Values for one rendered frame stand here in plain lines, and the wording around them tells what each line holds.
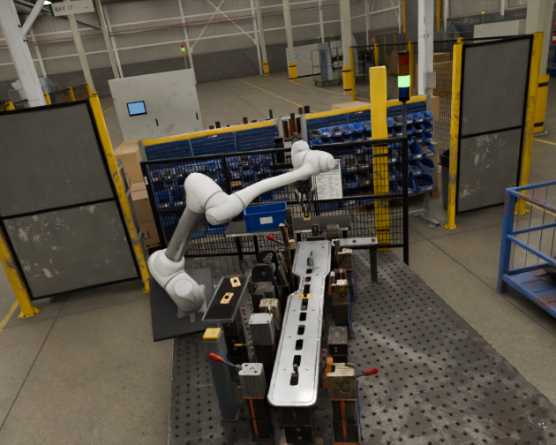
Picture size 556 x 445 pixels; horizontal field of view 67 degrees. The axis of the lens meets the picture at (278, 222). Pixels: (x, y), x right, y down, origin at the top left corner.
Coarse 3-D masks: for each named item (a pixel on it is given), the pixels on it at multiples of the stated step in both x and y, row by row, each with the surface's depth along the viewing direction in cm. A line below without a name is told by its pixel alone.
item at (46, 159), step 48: (96, 96) 372; (0, 144) 373; (48, 144) 380; (96, 144) 388; (0, 192) 388; (48, 192) 395; (96, 192) 404; (0, 240) 401; (48, 240) 411; (96, 240) 421; (48, 288) 429; (144, 288) 453
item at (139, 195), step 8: (136, 184) 568; (144, 184) 563; (136, 192) 529; (144, 192) 524; (128, 200) 540; (136, 200) 502; (144, 200) 504; (136, 208) 505; (144, 208) 507; (144, 216) 510; (152, 216) 513; (144, 224) 514; (152, 224) 517; (144, 232) 517; (152, 232) 520; (144, 240) 521; (152, 240) 524
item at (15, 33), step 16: (0, 0) 498; (0, 16) 503; (16, 16) 513; (32, 16) 514; (16, 32) 512; (16, 48) 518; (16, 64) 524; (32, 64) 535; (32, 80) 533; (32, 96) 540
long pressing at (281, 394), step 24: (312, 264) 249; (312, 288) 225; (288, 312) 208; (312, 312) 206; (288, 336) 191; (312, 336) 188; (288, 360) 176; (312, 360) 174; (288, 384) 164; (312, 384) 162
